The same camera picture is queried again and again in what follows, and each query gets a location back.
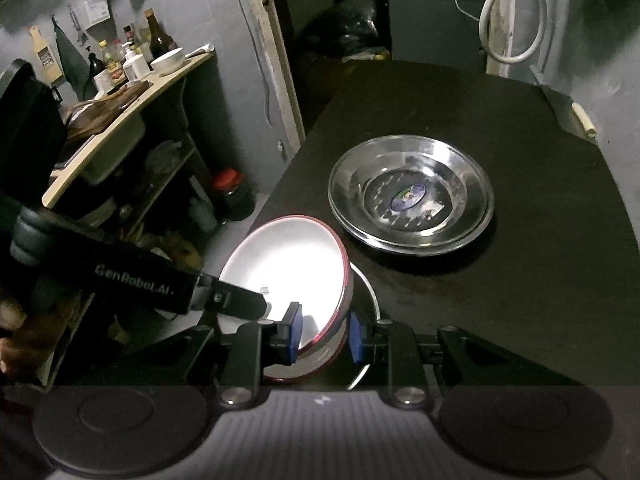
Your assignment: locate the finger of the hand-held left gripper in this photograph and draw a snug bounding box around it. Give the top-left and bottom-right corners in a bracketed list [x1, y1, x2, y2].
[192, 271, 268, 322]

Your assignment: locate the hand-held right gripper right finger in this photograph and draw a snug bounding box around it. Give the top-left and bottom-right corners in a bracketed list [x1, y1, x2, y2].
[348, 311, 581, 408]

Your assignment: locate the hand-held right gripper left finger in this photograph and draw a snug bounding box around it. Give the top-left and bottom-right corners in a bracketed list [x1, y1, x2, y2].
[115, 301, 304, 407]

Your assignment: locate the stainless steel bowl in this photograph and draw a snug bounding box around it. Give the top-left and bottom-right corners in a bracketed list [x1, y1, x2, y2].
[345, 260, 383, 392]

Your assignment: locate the white bowl with red rim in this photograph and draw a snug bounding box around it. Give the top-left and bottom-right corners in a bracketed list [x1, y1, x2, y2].
[218, 216, 356, 386]

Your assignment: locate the stainless steel plate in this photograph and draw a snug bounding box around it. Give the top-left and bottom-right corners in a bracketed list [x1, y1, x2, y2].
[327, 135, 493, 248]
[330, 180, 496, 259]

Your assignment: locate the person's left hand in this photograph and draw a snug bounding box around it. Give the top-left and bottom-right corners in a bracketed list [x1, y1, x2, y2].
[0, 300, 31, 378]

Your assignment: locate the red lid jar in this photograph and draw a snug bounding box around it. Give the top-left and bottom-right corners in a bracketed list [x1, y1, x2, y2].
[212, 169, 256, 223]

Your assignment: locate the clear plastic bag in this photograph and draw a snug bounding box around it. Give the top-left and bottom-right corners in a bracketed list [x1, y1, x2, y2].
[145, 140, 183, 181]

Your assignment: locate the white sink basin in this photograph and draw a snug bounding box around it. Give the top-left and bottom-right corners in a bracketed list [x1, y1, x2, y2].
[80, 115, 147, 185]

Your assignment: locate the dark wooden cutting board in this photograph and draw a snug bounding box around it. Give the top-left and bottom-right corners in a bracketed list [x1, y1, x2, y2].
[65, 80, 153, 138]

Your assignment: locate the light wooden counter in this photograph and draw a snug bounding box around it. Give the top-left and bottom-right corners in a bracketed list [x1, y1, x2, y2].
[42, 50, 217, 208]

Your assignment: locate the red label sauce bottle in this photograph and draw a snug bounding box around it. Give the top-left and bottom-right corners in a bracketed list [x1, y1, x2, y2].
[102, 40, 127, 88]

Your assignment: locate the dark pump bottle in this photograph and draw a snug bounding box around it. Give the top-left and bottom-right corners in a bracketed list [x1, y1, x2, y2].
[86, 45, 106, 98]

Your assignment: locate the white pump bottle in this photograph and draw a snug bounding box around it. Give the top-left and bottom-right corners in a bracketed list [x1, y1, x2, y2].
[122, 42, 151, 82]

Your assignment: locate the white ceramic bowl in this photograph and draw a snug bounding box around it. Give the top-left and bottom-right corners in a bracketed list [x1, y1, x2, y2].
[150, 47, 185, 75]

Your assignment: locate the dark green cloth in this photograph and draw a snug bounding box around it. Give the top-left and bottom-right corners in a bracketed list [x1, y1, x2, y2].
[52, 22, 91, 101]

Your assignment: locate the wooden door jamb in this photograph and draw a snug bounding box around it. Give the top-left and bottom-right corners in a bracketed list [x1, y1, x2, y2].
[247, 0, 307, 163]
[485, 0, 511, 78]

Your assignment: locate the hanging wooden grater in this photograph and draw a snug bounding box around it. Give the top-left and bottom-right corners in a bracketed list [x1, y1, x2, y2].
[29, 26, 57, 83]

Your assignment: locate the tall dark glass bottle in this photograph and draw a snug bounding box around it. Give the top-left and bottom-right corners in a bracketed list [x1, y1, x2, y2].
[144, 8, 177, 58]

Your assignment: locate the small dark sauce bottle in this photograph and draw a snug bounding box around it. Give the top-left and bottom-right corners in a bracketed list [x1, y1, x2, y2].
[122, 22, 143, 53]

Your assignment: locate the hanging metal utensil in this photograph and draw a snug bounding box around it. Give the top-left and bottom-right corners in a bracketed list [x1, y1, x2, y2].
[67, 4, 88, 43]

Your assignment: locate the hanging white package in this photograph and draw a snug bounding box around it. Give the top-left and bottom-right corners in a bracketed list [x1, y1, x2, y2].
[82, 0, 111, 28]

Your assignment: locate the black plastic bag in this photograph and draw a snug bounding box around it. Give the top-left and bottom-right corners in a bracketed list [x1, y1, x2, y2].
[300, 0, 391, 63]

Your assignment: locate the grey cabinet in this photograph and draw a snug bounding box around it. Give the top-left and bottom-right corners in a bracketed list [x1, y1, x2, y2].
[389, 0, 488, 78]

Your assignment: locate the black wall wire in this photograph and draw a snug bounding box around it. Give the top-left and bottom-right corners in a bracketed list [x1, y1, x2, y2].
[232, 0, 273, 126]

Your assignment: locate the metal scraper with cream handle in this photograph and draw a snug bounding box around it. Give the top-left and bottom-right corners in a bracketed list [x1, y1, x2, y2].
[541, 84, 599, 147]

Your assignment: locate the white flexible hose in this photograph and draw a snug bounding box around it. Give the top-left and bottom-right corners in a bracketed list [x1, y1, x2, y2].
[479, 0, 548, 64]

